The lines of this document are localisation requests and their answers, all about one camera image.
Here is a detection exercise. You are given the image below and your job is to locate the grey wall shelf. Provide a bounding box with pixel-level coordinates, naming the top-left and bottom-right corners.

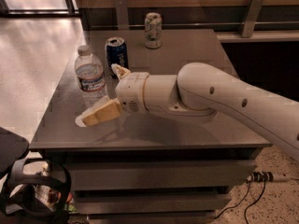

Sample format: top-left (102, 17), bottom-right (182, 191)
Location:
top-left (216, 30), bottom-right (299, 43)

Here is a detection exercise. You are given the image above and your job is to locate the grey drawer cabinet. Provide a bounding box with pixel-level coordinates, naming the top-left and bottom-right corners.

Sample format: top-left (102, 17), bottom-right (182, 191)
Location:
top-left (28, 28), bottom-right (273, 224)

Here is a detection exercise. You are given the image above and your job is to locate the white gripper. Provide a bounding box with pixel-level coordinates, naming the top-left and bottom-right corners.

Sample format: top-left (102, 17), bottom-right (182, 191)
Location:
top-left (75, 63), bottom-right (150, 127)

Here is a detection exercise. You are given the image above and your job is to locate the right metal wall bracket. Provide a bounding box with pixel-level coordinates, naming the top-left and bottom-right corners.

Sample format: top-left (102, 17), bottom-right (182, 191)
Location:
top-left (239, 0), bottom-right (264, 38)

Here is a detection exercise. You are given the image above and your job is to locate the window frame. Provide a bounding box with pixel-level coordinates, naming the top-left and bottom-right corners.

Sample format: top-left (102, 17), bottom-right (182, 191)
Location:
top-left (0, 0), bottom-right (78, 17)

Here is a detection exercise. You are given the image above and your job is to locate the white green soda can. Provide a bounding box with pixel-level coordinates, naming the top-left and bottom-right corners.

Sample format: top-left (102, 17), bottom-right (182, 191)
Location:
top-left (145, 12), bottom-right (162, 49)

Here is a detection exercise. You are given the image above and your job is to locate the blue pepsi can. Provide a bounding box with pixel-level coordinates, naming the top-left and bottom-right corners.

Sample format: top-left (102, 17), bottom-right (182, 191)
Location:
top-left (105, 36), bottom-right (128, 78)

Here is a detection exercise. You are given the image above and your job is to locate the metal wall bracket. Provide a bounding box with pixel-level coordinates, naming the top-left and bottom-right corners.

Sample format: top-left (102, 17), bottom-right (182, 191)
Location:
top-left (239, 0), bottom-right (264, 38)
top-left (114, 0), bottom-right (129, 30)

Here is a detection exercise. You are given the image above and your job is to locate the black office chair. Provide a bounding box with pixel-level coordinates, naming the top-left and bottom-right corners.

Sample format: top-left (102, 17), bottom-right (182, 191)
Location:
top-left (0, 128), bottom-right (71, 224)

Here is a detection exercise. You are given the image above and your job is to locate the black power cable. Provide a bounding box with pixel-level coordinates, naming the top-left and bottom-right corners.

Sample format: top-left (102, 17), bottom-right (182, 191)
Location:
top-left (214, 180), bottom-right (252, 220)
top-left (243, 179), bottom-right (267, 224)

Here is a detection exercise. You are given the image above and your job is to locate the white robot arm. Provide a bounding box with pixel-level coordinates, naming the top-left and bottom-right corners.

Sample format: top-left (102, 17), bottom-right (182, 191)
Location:
top-left (75, 63), bottom-right (299, 161)

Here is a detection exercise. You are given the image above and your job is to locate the left metal wall bracket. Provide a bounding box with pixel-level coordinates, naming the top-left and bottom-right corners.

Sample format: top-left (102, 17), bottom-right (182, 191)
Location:
top-left (114, 0), bottom-right (129, 30)

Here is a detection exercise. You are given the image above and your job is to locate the white power strip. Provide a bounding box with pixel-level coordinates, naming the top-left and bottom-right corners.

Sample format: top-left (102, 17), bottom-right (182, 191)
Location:
top-left (246, 171), bottom-right (299, 184)

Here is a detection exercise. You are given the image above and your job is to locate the clear plastic water bottle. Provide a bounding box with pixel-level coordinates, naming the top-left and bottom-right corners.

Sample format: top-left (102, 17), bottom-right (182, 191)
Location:
top-left (74, 45), bottom-right (108, 107)

